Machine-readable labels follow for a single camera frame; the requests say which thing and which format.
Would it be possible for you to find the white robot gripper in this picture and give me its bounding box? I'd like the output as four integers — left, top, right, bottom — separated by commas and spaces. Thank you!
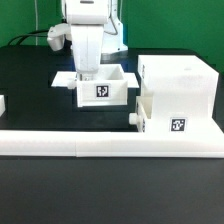
47, 0, 109, 81

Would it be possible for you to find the white drawer box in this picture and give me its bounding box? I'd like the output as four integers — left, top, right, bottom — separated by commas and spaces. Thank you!
66, 64, 130, 108
129, 96, 152, 133

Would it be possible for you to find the white front drawer box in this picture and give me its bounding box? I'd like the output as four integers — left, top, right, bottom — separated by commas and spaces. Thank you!
129, 96, 152, 133

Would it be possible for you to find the white drawer cabinet housing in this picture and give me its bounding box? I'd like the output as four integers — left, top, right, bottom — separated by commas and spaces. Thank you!
138, 55, 219, 135

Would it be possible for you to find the white marker sheet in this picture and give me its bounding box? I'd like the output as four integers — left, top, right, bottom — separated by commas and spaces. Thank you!
51, 71, 139, 89

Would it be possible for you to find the white L-shaped fence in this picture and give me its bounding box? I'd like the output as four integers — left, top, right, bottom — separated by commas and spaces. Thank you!
0, 94, 224, 158

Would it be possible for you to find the black cable with connector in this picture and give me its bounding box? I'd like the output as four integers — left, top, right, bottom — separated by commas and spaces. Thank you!
7, 29, 51, 48

